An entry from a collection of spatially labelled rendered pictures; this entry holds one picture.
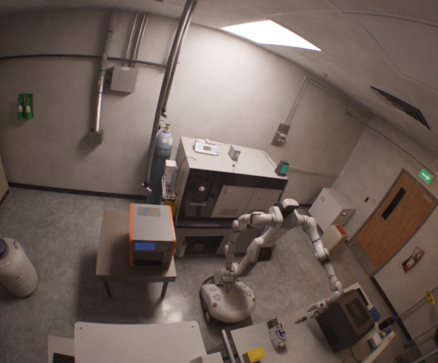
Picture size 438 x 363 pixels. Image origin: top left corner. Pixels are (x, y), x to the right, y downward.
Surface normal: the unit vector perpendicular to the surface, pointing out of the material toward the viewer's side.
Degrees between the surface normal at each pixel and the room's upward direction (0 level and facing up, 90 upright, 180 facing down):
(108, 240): 0
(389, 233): 90
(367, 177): 90
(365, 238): 90
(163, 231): 0
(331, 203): 90
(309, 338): 0
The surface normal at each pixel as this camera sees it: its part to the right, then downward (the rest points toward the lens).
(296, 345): 0.30, -0.80
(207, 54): 0.27, 0.60
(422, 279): -0.91, -0.09
